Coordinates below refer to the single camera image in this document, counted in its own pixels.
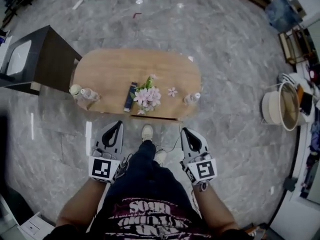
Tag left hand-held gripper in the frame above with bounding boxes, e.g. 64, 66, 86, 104
88, 120, 125, 185

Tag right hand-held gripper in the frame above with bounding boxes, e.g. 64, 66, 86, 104
180, 127, 218, 186

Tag person's left forearm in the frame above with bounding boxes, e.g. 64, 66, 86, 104
55, 177, 108, 232

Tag wooden coffee table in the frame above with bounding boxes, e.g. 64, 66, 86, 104
72, 48, 202, 123

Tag person's right white shoe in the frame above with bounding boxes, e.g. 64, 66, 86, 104
153, 146, 168, 165

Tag person's white shoe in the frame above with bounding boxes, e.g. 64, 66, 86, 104
153, 146, 168, 165
141, 124, 154, 143

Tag person's left white shoe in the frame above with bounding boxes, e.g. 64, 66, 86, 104
141, 124, 154, 143

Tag dark remote control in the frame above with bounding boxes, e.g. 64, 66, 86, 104
123, 81, 139, 113

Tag clear plastic bottle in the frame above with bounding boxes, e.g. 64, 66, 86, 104
183, 91, 202, 106
79, 88, 101, 102

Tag person's dark blue trousers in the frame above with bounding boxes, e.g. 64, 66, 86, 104
103, 139, 193, 210

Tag potted pink flowers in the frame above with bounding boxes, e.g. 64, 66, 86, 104
129, 73, 162, 116

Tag small cream round table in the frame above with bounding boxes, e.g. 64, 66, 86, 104
261, 90, 283, 125

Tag person's dark printed shirt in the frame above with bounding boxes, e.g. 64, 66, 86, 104
42, 196, 253, 240

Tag dark vanity cabinet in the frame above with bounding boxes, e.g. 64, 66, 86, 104
0, 25, 83, 96

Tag dark grey box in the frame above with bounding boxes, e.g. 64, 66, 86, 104
283, 177, 298, 192

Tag white box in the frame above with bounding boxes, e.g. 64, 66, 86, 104
18, 212, 55, 240

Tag white round chair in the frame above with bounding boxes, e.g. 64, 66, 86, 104
277, 72, 316, 126

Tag pile of clothes and bags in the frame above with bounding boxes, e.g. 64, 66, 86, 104
299, 63, 320, 197

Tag black laptop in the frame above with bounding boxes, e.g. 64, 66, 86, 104
299, 92, 314, 116

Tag white sink basin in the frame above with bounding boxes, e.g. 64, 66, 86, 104
5, 39, 33, 77

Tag white bathtub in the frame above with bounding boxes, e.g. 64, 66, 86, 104
0, 35, 13, 71

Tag metal shelf rack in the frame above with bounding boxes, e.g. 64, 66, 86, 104
278, 25, 316, 65

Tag blue grey marbled panel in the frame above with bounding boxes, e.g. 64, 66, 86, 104
264, 0, 305, 34

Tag white cable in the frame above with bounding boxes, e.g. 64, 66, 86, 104
164, 122, 182, 153

